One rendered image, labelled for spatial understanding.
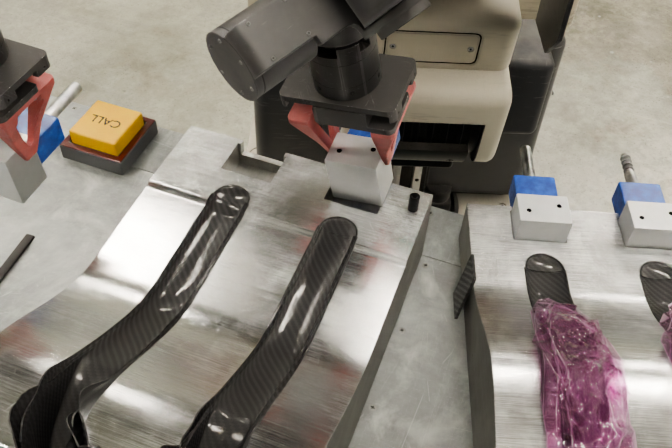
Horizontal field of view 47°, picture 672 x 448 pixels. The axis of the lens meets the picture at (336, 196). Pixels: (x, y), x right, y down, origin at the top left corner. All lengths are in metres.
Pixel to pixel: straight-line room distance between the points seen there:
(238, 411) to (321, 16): 0.28
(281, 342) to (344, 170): 0.17
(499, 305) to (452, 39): 0.41
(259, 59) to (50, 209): 0.42
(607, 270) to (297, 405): 0.34
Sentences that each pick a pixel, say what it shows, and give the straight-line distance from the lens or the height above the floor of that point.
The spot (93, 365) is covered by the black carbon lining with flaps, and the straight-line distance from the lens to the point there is 0.61.
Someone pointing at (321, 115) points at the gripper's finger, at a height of 1.01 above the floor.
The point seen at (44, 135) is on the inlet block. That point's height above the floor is 0.94.
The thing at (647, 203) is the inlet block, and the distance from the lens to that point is 0.81.
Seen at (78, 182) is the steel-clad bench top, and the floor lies 0.80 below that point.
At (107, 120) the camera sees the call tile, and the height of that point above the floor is 0.84.
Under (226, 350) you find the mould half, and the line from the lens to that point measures 0.62.
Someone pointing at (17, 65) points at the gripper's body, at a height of 1.04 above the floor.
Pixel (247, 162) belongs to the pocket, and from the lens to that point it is 0.80.
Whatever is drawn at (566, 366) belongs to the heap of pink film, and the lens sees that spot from 0.61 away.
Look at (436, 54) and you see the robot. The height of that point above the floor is 0.83.
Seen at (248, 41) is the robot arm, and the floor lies 1.12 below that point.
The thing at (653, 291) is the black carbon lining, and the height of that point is 0.85.
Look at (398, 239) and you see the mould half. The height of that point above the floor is 0.89.
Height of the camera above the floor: 1.42
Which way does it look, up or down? 47 degrees down
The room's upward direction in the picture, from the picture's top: 3 degrees clockwise
